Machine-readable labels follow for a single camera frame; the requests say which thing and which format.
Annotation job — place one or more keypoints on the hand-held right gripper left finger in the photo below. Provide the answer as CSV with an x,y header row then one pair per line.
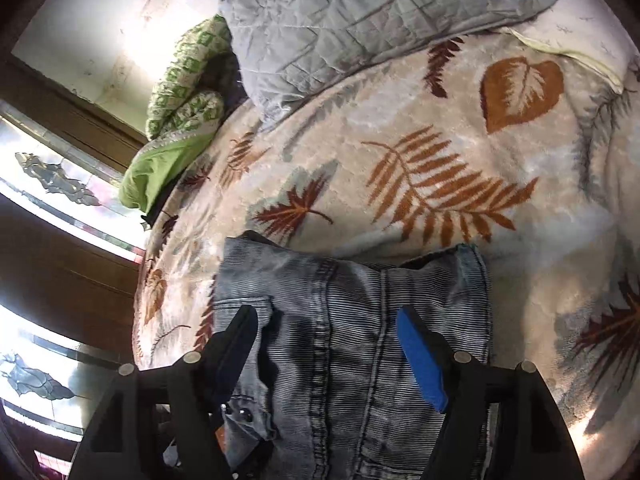
x,y
235,350

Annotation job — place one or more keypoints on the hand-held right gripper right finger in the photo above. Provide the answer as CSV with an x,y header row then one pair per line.
x,y
422,355

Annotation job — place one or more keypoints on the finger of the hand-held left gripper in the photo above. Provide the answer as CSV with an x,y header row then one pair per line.
x,y
245,422

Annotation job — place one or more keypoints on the grey denim pants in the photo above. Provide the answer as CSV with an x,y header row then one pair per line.
x,y
345,320

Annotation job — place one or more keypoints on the black cloth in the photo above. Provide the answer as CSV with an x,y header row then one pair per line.
x,y
152,215

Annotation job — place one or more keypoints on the leaf print blanket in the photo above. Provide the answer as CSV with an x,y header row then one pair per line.
x,y
450,185

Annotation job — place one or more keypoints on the stained glass window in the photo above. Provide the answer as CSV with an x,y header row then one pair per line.
x,y
60,180
45,380

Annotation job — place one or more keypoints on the plain green cloth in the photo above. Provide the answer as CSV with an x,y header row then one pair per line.
x,y
160,170

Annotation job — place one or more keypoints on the green patterned quilt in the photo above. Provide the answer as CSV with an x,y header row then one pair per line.
x,y
185,90

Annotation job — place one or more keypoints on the grey quilted pillow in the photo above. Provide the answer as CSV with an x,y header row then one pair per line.
x,y
360,15

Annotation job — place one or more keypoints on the white printed pillow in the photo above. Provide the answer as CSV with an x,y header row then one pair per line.
x,y
575,30

